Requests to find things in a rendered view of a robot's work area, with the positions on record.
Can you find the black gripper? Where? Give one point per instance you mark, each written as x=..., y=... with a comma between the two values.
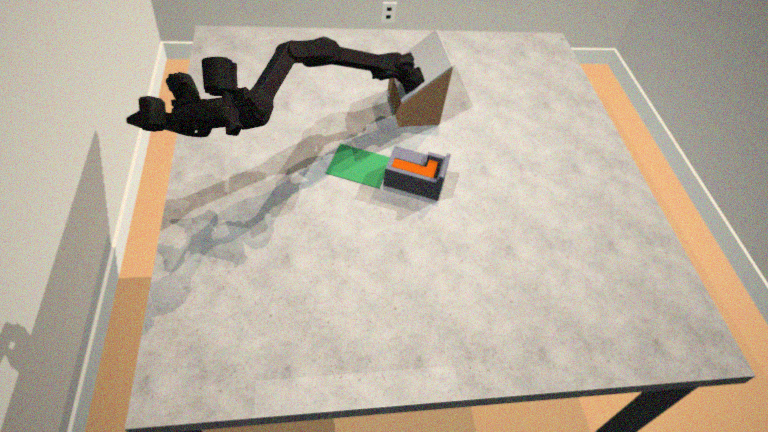
x=184, y=119

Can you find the orange l-shaped part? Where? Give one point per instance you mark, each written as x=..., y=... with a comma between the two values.
x=428, y=171

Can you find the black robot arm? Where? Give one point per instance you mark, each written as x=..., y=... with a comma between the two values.
x=241, y=108

